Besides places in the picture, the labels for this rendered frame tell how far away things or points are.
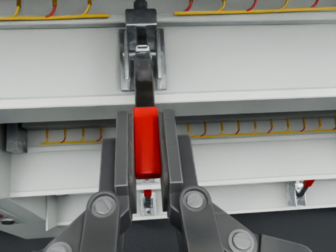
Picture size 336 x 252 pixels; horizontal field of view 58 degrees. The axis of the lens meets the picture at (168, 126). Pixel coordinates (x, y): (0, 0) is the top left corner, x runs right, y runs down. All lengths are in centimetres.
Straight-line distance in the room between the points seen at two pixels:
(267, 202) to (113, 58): 46
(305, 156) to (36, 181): 33
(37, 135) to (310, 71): 30
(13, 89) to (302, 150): 33
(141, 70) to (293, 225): 63
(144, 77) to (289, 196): 48
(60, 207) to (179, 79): 42
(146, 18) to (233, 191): 44
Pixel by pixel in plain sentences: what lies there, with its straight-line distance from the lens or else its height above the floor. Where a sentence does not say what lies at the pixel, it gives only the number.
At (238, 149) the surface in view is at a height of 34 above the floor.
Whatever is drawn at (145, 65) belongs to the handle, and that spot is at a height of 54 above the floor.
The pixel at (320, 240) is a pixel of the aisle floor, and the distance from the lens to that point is 77.
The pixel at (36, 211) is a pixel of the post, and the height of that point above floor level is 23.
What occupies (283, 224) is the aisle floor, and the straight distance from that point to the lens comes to 74.
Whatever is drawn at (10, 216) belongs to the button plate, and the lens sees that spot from 49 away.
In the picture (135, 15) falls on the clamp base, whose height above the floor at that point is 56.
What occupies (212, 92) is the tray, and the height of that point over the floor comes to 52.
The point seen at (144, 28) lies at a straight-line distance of 17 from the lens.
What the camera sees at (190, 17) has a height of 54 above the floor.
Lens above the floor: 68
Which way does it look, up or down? 63 degrees down
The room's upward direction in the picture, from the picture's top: 6 degrees clockwise
